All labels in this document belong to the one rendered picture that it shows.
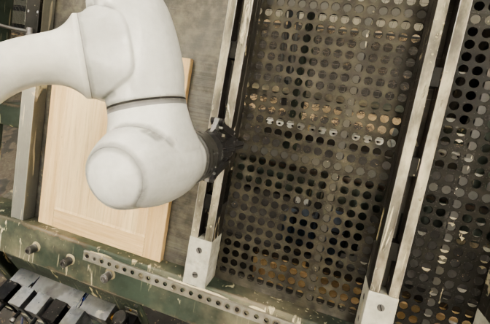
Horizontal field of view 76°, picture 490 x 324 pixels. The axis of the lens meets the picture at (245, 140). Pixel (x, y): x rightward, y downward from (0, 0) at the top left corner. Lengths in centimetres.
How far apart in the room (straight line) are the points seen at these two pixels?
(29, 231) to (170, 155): 87
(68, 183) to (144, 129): 74
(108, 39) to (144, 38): 4
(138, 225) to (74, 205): 23
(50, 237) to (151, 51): 84
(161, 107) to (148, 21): 10
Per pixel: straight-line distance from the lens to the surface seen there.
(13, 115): 132
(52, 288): 123
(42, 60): 42
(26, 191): 119
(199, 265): 85
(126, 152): 34
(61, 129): 109
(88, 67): 40
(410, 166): 73
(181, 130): 39
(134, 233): 98
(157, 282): 96
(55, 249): 114
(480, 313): 91
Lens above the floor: 170
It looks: 38 degrees down
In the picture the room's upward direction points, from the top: straight up
